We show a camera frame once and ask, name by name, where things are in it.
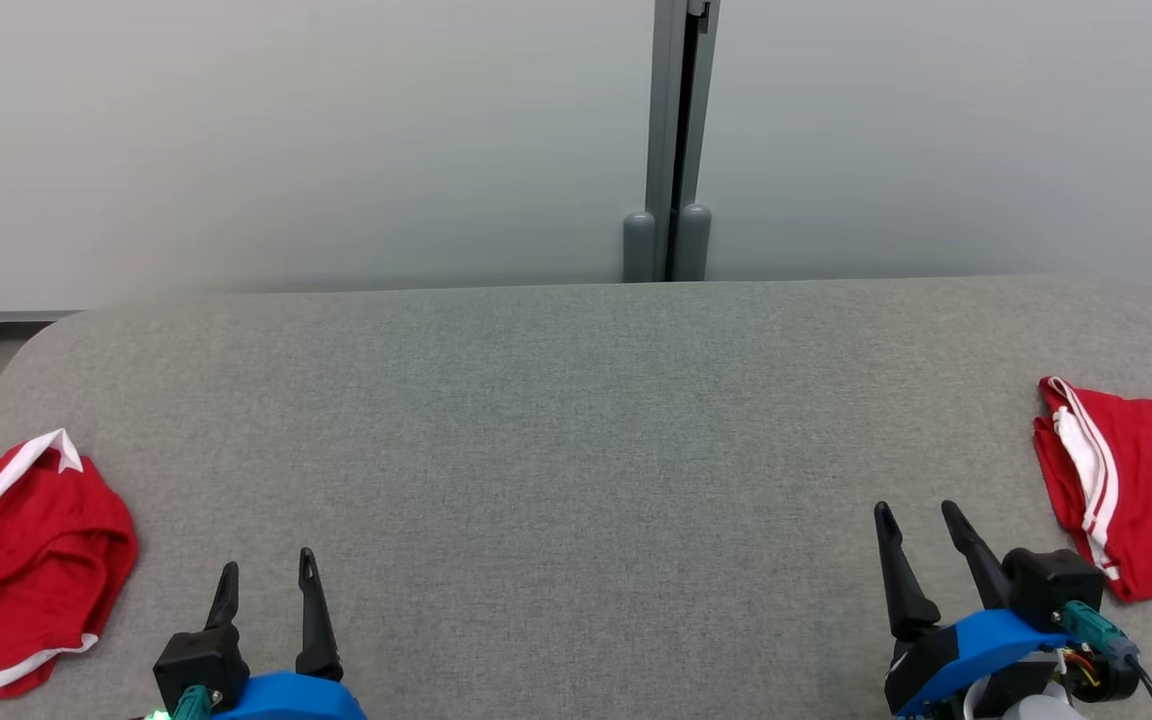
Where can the teal camera connector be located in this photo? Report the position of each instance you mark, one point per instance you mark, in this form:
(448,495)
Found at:
(191,704)
(1096,630)

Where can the red white-trimmed shorts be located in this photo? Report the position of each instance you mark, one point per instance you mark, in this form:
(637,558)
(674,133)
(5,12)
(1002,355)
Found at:
(36,560)

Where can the grey partition post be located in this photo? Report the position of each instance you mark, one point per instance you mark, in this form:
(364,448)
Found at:
(681,100)

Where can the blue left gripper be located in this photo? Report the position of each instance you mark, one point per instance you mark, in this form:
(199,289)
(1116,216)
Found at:
(291,698)

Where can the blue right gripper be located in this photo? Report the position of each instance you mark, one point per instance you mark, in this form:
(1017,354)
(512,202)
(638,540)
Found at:
(976,650)

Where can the red Bulls jersey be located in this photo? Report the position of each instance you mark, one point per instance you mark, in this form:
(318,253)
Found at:
(1151,480)

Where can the teal left camera connector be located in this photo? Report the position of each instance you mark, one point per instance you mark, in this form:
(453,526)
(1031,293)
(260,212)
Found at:
(191,704)

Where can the teal right camera connector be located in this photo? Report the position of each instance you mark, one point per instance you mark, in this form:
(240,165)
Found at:
(1096,630)

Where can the grey post foot cap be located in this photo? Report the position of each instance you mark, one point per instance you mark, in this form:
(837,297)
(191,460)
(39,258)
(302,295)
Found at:
(639,245)
(693,240)

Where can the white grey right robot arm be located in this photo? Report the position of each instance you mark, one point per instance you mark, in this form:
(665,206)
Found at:
(1036,705)

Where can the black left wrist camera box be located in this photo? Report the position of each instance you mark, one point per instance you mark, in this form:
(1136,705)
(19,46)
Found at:
(201,665)

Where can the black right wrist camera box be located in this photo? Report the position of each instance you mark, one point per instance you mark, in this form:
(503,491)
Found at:
(1051,585)

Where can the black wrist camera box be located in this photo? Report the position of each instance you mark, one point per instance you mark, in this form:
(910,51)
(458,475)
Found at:
(201,665)
(1051,585)

